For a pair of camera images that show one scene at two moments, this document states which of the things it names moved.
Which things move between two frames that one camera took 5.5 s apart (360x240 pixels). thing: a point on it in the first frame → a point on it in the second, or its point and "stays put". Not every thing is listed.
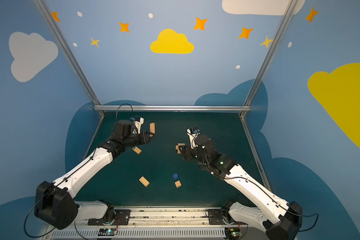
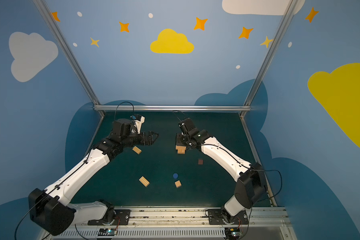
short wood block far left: x=137 y=150 stays put
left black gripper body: x=144 y=138 stays put
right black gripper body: x=185 y=151 → x=181 y=141
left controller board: x=107 y=232 stays put
